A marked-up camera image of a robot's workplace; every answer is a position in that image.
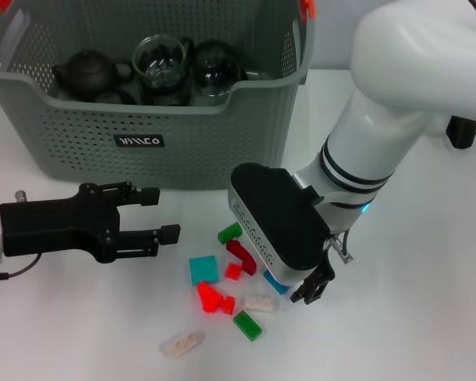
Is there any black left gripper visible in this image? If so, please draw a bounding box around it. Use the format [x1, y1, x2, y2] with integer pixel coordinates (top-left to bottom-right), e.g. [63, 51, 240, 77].
[0, 180, 182, 265]

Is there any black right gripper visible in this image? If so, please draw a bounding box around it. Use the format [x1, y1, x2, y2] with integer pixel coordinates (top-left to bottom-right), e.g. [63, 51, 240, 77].
[289, 240, 337, 306]

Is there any blue square building plate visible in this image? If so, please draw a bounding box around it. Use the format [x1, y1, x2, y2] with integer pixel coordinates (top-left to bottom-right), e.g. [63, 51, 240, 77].
[263, 269, 293, 295]

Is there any white two-stud brick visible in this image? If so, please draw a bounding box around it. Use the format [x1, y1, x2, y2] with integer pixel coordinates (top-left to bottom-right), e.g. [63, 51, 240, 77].
[241, 293, 281, 314]

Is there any small green building brick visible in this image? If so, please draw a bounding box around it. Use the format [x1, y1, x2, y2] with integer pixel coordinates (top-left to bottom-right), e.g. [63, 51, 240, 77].
[217, 221, 243, 245]

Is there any grey perforated storage bin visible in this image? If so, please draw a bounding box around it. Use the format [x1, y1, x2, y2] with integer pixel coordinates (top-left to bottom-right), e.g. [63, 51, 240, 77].
[0, 0, 317, 190]

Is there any teal square building plate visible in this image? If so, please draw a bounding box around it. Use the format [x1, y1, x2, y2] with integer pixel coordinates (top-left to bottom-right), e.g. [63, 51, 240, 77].
[189, 255, 219, 286]

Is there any green flat building plate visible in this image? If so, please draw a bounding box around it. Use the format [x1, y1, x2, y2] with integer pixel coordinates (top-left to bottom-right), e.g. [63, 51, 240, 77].
[232, 310, 263, 342]

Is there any dark red curved brick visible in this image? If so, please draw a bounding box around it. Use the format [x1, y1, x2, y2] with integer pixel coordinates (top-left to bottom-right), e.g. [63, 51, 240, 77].
[225, 239, 258, 277]

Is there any bright red slope brick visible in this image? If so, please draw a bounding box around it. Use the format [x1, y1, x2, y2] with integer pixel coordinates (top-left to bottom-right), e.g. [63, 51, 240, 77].
[196, 280, 225, 314]

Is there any translucent white building brick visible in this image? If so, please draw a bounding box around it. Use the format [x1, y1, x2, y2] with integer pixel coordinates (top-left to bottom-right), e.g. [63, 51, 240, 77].
[159, 329, 205, 358]

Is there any black clay teapot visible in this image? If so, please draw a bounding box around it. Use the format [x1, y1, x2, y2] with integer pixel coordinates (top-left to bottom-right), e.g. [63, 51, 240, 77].
[52, 48, 135, 102]

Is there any grey right wrist camera housing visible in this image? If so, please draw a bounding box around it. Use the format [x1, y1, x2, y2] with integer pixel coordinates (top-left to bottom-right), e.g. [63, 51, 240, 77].
[227, 162, 330, 287]

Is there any left gripper cable with plug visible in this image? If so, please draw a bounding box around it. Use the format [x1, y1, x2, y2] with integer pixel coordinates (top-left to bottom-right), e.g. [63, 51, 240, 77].
[0, 253, 44, 283]

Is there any glass teapot with black handle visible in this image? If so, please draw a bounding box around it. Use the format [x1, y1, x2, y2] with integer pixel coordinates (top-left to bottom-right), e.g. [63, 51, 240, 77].
[446, 114, 476, 150]

